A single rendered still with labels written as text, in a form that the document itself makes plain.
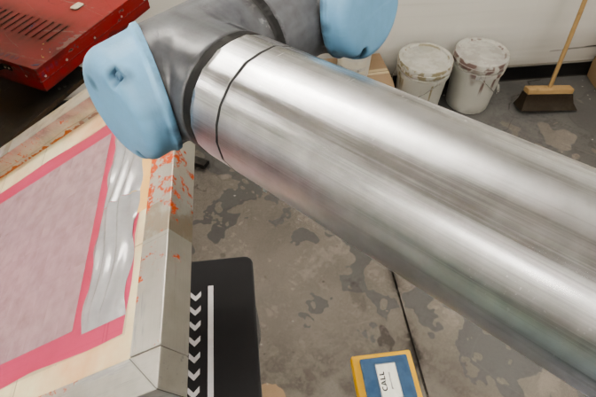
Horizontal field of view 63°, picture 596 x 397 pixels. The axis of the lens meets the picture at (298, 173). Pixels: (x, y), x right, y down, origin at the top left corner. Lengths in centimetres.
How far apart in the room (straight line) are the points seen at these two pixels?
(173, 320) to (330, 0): 32
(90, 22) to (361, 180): 169
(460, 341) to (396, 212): 207
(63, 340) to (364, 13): 50
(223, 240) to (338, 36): 212
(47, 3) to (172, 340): 167
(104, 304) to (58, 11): 148
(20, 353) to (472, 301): 61
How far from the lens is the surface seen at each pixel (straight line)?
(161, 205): 56
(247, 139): 23
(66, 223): 79
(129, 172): 71
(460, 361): 222
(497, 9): 319
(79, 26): 185
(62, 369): 64
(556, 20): 344
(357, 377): 109
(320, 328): 217
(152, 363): 47
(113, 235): 67
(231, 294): 118
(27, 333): 73
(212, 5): 31
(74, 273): 70
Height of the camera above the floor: 198
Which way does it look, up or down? 48 degrees down
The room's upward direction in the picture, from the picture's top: straight up
